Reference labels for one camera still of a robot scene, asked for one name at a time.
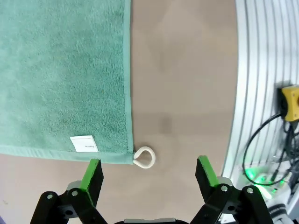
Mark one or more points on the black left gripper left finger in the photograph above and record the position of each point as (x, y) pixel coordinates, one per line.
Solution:
(88, 186)

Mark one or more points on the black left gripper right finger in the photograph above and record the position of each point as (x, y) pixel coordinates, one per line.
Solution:
(210, 186)

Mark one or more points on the green terry towel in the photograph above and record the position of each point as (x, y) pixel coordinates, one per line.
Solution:
(58, 70)

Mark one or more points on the white device with green light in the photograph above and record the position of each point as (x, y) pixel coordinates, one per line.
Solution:
(264, 182)

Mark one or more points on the yellow switch box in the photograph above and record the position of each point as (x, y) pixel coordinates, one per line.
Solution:
(290, 102)

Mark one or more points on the silver aluminium frame rail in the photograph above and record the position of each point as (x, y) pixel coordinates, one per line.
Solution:
(257, 70)

